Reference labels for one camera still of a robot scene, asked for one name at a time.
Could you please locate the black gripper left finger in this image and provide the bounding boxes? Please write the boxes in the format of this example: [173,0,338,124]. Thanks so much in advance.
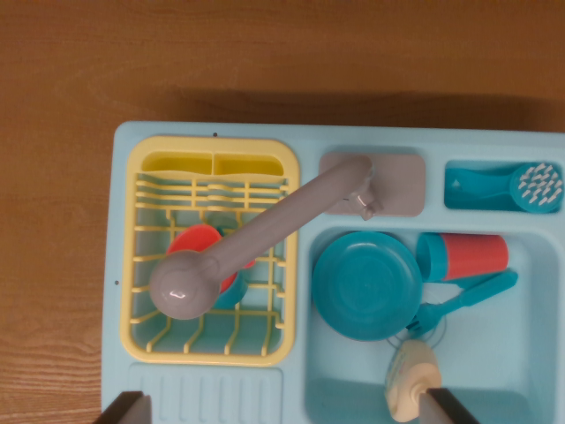
[97,390,154,424]

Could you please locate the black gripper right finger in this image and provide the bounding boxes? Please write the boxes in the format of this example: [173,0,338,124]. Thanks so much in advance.
[418,386,480,424]

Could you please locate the cream detergent bottle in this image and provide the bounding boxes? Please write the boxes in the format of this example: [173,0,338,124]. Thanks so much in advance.
[383,338,442,423]

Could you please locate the light blue toy sink unit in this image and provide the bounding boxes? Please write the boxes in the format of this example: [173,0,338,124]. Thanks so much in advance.
[100,121,565,424]

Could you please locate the teal plastic fork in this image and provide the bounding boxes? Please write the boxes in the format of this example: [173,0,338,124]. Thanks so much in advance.
[405,269,520,341]

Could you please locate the teal plastic plate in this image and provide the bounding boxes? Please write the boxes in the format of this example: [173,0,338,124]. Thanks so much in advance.
[311,230,425,342]

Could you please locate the coral cup with teal band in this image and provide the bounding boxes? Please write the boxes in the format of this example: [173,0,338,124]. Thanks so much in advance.
[415,232,509,283]

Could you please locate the teal plastic cup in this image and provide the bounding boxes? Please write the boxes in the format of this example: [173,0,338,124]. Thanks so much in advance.
[214,269,249,310]

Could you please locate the yellow plastic dish rack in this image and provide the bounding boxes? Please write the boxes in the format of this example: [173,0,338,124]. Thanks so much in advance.
[119,135,302,367]

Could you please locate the teal brush with white bristles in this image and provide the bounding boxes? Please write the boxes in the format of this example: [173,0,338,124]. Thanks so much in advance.
[445,162,565,216]

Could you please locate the grey toy faucet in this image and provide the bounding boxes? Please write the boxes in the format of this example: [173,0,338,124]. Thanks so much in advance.
[148,154,385,320]

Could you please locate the coral cup with handle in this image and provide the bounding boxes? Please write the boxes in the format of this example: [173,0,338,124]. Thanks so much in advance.
[165,223,257,295]

